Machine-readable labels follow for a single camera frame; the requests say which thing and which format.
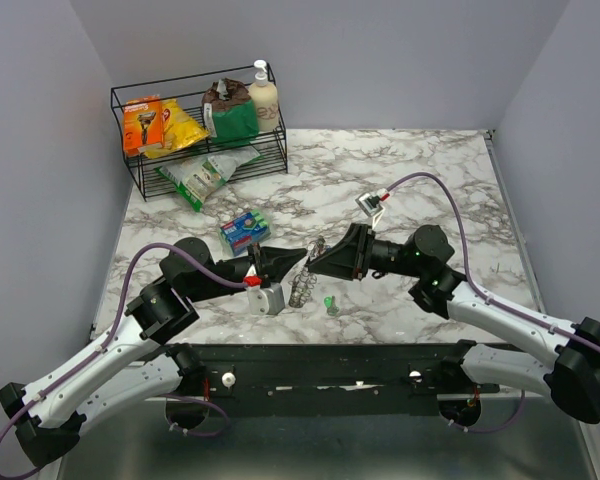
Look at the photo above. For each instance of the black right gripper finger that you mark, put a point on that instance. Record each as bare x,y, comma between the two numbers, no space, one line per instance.
334,268
347,249

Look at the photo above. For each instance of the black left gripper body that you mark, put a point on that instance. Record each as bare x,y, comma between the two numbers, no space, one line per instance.
237,269

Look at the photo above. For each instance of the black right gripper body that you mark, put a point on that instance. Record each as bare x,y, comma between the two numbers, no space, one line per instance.
387,256

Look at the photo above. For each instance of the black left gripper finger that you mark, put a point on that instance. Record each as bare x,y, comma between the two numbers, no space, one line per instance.
275,257
272,276

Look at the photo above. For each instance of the steel key ring organiser disc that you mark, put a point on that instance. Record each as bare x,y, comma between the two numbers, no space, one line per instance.
303,283

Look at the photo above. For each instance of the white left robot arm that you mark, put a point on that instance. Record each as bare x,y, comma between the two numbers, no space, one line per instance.
50,414

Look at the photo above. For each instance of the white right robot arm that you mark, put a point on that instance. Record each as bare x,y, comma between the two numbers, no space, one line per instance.
552,357

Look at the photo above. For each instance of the blue green sponge pack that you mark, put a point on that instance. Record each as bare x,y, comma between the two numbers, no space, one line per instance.
249,228

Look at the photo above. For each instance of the green white snack bag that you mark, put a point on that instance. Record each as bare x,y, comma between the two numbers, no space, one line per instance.
196,178

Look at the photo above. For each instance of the yellow chips bag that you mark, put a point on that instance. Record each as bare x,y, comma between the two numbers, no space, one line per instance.
180,130

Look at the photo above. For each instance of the green brown coffee bag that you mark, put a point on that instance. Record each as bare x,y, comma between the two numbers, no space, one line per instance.
229,114

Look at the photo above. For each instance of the cream pump lotion bottle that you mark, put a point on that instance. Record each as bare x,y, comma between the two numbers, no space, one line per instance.
264,95

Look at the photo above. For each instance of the orange razor box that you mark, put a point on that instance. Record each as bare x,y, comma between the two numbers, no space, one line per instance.
143,125

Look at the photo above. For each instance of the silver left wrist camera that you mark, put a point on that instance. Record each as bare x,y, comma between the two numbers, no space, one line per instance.
266,300

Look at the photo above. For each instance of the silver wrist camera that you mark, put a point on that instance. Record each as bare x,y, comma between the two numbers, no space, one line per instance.
372,206
266,300

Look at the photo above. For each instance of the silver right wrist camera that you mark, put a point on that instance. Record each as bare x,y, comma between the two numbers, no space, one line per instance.
372,206

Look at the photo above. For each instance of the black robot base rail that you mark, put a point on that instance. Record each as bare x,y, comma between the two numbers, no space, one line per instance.
324,380

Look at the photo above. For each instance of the black wire shelf rack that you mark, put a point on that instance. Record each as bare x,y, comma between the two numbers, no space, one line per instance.
188,91

